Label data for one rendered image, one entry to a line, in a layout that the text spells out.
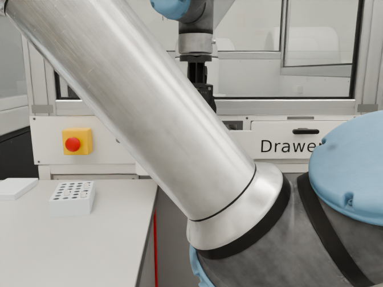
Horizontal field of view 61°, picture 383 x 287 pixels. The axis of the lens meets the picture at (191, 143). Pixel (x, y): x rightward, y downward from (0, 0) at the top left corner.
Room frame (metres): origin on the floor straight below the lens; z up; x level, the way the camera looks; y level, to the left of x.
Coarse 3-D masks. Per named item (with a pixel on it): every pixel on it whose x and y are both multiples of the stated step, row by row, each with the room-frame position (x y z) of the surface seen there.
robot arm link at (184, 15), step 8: (152, 0) 0.60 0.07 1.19; (160, 0) 0.60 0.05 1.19; (168, 0) 0.59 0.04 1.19; (176, 0) 0.59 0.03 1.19; (184, 0) 0.59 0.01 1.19; (192, 0) 0.61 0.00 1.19; (200, 0) 0.62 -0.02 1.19; (160, 8) 0.60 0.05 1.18; (168, 8) 0.59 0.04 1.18; (176, 8) 0.59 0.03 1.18; (184, 8) 0.60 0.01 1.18; (192, 8) 0.63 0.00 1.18; (200, 8) 0.66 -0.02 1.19; (168, 16) 0.61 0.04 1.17; (176, 16) 0.62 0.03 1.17; (184, 16) 0.63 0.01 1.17; (192, 16) 0.65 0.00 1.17; (200, 16) 0.68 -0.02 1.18
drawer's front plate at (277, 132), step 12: (264, 132) 0.93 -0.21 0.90; (276, 132) 0.93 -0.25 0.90; (288, 132) 0.93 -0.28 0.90; (324, 132) 0.93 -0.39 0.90; (264, 144) 0.93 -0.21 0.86; (300, 144) 0.93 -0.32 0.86; (312, 144) 0.93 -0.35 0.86; (264, 156) 0.93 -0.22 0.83; (276, 156) 0.93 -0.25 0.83; (288, 156) 0.93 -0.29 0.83; (300, 156) 0.93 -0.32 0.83
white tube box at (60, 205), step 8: (64, 184) 0.77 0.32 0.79; (72, 184) 0.76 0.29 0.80; (80, 184) 0.76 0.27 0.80; (56, 192) 0.71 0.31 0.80; (72, 192) 0.71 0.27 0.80; (88, 192) 0.71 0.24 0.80; (56, 200) 0.66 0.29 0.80; (64, 200) 0.66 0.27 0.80; (72, 200) 0.66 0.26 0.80; (80, 200) 0.67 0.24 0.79; (88, 200) 0.67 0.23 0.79; (56, 208) 0.66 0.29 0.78; (64, 208) 0.66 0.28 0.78; (72, 208) 0.66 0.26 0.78; (80, 208) 0.67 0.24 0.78; (88, 208) 0.67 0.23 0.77; (56, 216) 0.66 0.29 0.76
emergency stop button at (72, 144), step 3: (69, 138) 0.86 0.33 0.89; (72, 138) 0.86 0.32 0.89; (75, 138) 0.87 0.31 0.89; (66, 141) 0.86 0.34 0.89; (69, 141) 0.86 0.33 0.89; (72, 141) 0.86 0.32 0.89; (75, 141) 0.86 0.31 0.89; (78, 141) 0.87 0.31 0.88; (66, 144) 0.86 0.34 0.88; (69, 144) 0.86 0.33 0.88; (72, 144) 0.86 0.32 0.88; (75, 144) 0.86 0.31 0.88; (78, 144) 0.86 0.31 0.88; (66, 147) 0.86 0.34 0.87; (69, 147) 0.86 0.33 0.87; (72, 147) 0.86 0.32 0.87; (75, 147) 0.86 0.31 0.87; (78, 147) 0.87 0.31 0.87; (69, 150) 0.86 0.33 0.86; (72, 150) 0.86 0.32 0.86; (75, 150) 0.86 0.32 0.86
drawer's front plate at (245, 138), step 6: (234, 132) 0.78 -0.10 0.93; (240, 132) 0.78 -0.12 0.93; (246, 132) 0.78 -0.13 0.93; (252, 132) 0.78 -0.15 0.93; (240, 138) 0.78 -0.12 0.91; (246, 138) 0.78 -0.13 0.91; (252, 138) 0.78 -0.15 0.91; (240, 144) 0.78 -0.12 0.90; (246, 144) 0.78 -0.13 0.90; (252, 144) 0.78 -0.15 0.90; (246, 150) 0.78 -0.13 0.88; (252, 150) 0.78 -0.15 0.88; (252, 156) 0.78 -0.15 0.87; (138, 168) 0.77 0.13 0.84; (138, 174) 0.77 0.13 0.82; (144, 174) 0.77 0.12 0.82
